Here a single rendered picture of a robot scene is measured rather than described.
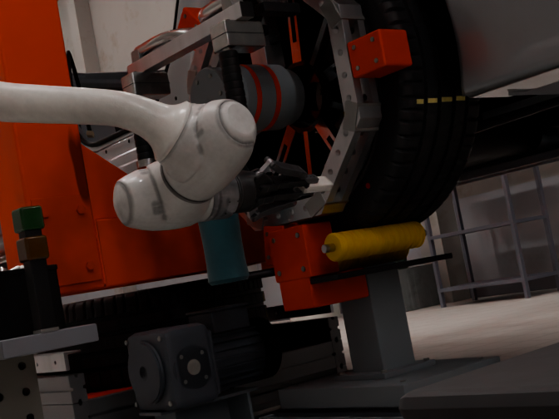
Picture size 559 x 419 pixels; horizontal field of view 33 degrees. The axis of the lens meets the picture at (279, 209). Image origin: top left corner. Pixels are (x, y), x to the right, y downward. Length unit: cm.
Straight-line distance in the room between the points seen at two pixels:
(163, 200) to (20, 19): 89
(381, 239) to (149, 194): 62
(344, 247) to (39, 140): 76
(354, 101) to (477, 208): 683
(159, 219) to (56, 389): 93
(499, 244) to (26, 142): 664
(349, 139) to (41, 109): 63
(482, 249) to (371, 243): 671
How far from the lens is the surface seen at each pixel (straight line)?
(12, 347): 159
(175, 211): 152
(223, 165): 142
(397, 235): 200
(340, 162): 186
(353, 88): 183
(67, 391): 231
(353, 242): 191
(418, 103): 187
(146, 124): 143
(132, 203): 151
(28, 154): 221
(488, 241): 858
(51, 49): 230
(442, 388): 91
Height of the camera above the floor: 46
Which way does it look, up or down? 4 degrees up
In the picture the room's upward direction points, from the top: 10 degrees counter-clockwise
